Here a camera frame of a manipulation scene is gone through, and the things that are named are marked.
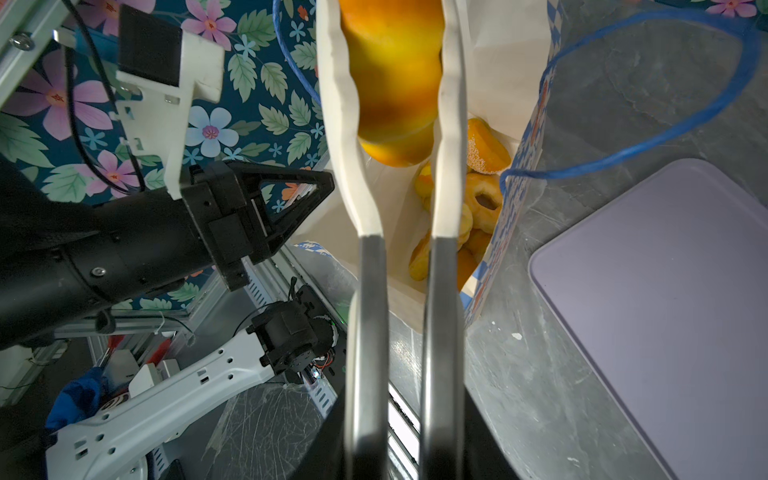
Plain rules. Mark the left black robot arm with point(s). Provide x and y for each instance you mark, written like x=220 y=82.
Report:
x=106 y=444

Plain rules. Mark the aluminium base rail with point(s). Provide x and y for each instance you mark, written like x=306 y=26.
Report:
x=282 y=420

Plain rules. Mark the braided bagel bread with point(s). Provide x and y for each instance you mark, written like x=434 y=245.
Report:
x=484 y=198

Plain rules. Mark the checkered paper bag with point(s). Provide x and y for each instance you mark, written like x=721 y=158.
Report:
x=509 y=69

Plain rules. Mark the long ridged glazed bread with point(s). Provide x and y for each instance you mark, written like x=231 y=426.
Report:
x=419 y=260

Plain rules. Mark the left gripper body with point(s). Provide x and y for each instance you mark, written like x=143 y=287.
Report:
x=63 y=261

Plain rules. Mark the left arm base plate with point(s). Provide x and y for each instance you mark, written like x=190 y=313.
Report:
x=328 y=354

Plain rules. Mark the orange pointed bread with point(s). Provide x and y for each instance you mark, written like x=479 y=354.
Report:
x=470 y=254

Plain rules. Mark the lilac plastic tray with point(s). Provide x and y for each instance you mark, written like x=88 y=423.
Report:
x=664 y=292

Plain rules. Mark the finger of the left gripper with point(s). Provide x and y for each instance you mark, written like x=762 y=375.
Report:
x=277 y=200

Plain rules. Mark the sugared round bread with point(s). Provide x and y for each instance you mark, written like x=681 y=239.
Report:
x=485 y=154

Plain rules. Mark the metal tongs white tips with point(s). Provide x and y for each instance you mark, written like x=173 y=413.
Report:
x=441 y=448

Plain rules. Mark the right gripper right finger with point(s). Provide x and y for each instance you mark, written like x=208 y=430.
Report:
x=483 y=458

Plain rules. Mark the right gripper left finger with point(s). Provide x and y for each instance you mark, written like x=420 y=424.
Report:
x=325 y=458

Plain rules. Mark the small striped round bun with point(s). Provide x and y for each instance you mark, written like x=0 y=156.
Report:
x=394 y=49

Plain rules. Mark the yellow oval bread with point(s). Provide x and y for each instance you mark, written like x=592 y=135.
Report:
x=424 y=186

